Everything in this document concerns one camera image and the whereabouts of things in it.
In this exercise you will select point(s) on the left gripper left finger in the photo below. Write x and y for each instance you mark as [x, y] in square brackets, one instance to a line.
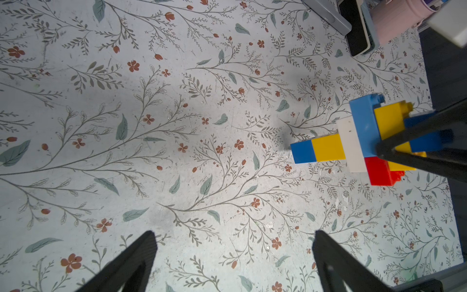
[129, 271]

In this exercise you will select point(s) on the long yellow lego brick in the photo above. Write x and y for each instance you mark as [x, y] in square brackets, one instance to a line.
[390, 120]

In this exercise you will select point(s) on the pink pen cup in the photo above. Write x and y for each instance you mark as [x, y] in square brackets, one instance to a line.
[393, 18]

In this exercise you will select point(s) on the light blue long lego brick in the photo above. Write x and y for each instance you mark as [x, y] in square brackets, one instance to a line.
[363, 113]

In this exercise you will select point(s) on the small yellow lego brick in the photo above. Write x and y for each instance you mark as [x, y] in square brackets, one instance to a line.
[328, 148]

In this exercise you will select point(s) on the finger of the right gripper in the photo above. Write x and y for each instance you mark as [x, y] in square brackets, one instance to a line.
[410, 134]
[450, 163]

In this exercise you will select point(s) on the red lego brick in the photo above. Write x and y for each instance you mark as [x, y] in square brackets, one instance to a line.
[380, 174]

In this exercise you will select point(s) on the white lego brick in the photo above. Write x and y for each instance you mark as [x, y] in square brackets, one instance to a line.
[351, 145]

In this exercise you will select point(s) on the dark blue square lego brick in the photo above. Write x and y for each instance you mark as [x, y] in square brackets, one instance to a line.
[431, 142]

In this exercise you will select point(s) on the floral table mat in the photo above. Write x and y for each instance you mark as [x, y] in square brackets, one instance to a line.
[119, 117]

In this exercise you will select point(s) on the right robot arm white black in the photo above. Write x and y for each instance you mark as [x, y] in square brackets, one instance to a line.
[451, 22]

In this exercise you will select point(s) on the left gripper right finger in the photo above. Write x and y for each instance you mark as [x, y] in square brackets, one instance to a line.
[338, 269]

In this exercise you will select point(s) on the aluminium front rail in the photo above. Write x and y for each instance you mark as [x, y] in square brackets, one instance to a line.
[453, 279]

